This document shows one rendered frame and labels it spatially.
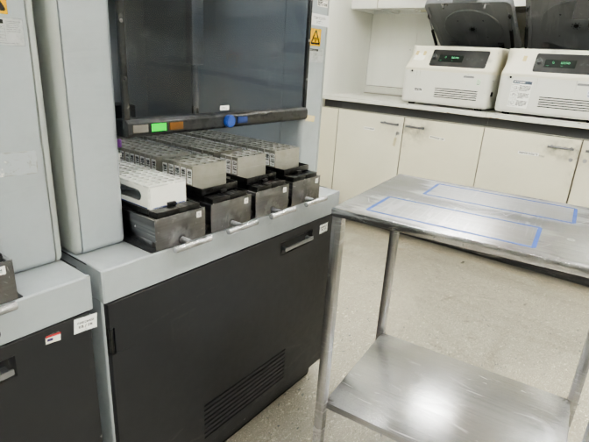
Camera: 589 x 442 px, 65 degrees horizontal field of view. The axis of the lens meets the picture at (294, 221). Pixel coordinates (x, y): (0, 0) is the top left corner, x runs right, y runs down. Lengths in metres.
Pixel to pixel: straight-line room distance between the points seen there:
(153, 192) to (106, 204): 0.10
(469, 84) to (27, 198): 2.56
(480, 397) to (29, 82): 1.29
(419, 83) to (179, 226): 2.37
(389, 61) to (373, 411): 3.07
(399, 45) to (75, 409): 3.42
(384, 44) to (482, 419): 3.12
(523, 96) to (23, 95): 2.56
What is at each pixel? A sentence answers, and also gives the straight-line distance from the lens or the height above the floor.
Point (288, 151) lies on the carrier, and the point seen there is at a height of 0.87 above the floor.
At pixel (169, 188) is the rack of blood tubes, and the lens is 1.02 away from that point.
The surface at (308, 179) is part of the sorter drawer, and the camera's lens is 1.34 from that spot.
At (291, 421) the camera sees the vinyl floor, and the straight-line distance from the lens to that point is 1.66.
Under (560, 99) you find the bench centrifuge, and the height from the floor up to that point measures 1.01.
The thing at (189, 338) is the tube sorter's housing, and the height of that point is 0.49.
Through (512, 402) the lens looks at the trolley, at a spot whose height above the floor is 0.28.
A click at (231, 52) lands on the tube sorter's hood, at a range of 1.16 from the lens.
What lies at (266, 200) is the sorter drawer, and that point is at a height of 0.78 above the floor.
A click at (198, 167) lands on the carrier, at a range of 1.12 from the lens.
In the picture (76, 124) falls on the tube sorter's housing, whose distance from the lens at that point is 0.95.
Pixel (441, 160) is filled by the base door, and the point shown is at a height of 0.57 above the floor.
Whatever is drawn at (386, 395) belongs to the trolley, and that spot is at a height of 0.28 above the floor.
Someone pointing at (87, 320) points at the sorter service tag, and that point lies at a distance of 0.96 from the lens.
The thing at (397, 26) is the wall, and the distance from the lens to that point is 3.93.
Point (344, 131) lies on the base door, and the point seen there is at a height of 0.66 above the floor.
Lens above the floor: 1.13
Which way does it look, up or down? 19 degrees down
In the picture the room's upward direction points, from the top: 4 degrees clockwise
